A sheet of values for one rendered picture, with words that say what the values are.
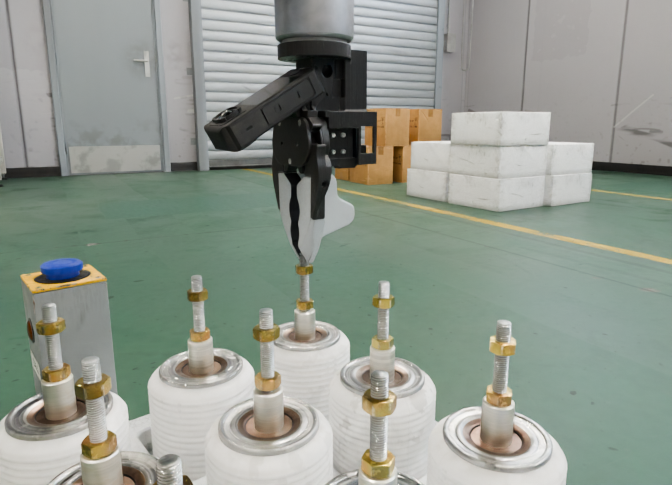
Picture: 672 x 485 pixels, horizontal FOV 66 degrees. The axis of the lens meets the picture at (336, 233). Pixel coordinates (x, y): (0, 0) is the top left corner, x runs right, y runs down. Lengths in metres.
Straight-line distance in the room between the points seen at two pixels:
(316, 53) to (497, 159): 2.52
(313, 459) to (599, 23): 6.07
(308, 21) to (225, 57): 5.25
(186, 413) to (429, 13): 6.80
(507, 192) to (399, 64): 4.00
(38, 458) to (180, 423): 0.11
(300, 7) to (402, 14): 6.36
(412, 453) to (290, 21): 0.39
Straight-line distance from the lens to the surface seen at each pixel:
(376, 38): 6.58
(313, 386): 0.54
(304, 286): 0.54
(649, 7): 6.05
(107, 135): 5.51
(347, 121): 0.50
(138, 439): 0.56
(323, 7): 0.50
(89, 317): 0.61
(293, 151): 0.50
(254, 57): 5.84
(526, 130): 3.09
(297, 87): 0.49
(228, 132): 0.46
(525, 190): 3.14
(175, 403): 0.48
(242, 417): 0.43
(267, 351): 0.39
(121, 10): 5.64
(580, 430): 0.95
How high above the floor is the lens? 0.47
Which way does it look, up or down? 12 degrees down
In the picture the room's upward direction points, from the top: straight up
